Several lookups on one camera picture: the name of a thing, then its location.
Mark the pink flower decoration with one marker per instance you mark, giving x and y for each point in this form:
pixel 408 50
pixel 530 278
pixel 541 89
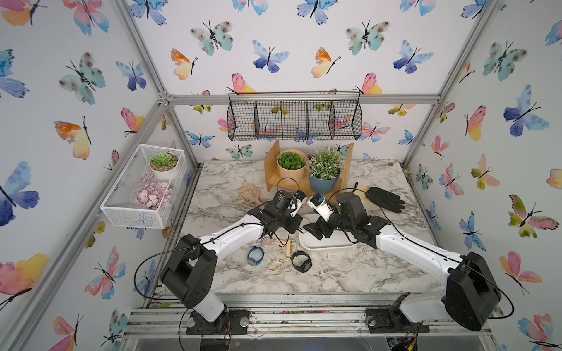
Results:
pixel 154 196

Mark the wooden shelf stand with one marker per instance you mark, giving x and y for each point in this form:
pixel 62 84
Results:
pixel 274 181

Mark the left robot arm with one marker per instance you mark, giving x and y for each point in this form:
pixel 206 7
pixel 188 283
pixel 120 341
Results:
pixel 189 271

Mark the white storage box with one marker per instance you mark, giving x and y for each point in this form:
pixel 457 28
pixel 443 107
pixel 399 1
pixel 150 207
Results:
pixel 337 241

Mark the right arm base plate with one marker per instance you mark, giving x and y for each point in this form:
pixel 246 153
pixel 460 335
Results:
pixel 389 319

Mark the white mesh wall shelf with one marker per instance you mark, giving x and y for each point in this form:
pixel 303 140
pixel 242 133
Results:
pixel 118 206

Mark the succulent in white pot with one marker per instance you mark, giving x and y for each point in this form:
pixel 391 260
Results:
pixel 163 165

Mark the blue pot herb plant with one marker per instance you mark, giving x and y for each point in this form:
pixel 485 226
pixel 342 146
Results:
pixel 324 170

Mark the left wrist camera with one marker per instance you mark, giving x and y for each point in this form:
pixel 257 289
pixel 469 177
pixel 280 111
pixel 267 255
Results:
pixel 296 203

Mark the black wire basket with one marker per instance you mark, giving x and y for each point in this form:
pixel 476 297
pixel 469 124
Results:
pixel 298 116

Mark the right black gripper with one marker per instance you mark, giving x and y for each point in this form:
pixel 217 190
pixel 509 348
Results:
pixel 320 224

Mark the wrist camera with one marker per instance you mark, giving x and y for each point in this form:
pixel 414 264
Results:
pixel 321 206
pixel 296 203

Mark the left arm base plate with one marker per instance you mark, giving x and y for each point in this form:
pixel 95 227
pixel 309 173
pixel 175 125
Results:
pixel 230 322

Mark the black work glove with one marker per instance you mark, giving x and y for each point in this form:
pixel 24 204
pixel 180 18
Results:
pixel 384 199

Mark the pink pot green plant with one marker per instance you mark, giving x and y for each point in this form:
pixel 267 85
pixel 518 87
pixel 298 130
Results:
pixel 292 165

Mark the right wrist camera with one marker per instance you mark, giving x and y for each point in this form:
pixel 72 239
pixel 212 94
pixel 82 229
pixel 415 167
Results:
pixel 321 206

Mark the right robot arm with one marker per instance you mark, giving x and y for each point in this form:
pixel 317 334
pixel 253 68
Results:
pixel 470 293

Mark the beige gold wrist watch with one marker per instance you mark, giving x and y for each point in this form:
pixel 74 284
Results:
pixel 276 266

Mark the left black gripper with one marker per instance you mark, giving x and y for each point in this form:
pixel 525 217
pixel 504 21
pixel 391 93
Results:
pixel 296 221

